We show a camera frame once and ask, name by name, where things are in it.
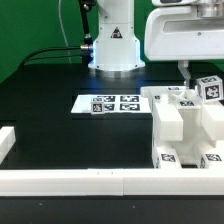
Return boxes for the grey thin cable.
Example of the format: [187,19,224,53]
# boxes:
[58,0,73,64]

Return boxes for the white chair back long part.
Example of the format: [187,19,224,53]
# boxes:
[140,86,224,141]

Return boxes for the white marker sheet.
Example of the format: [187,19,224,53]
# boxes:
[71,94,151,114]

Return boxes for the white chair seat part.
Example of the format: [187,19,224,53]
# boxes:
[151,99,224,164]

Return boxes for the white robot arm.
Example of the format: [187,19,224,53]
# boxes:
[78,0,224,87]

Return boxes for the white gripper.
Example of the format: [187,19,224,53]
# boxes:
[144,6,224,88]

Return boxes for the white left rail block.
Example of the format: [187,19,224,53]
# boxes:
[0,126,16,164]

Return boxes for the black cables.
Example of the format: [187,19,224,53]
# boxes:
[20,0,94,67]

